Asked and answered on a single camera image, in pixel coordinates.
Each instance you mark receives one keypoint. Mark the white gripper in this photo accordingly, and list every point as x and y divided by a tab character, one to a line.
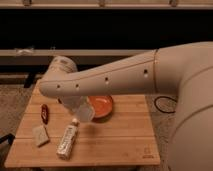
74	102

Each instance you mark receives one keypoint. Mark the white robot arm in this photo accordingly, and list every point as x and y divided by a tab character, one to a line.
185	70

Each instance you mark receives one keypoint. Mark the orange bowl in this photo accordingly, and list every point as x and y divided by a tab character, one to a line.
103	105

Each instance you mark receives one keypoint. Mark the red chili pepper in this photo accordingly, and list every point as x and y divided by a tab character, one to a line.
45	113

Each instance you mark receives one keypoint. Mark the white tube with cap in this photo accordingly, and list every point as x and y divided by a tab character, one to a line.
68	138

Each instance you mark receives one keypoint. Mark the wooden table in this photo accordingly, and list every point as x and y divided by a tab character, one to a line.
126	139

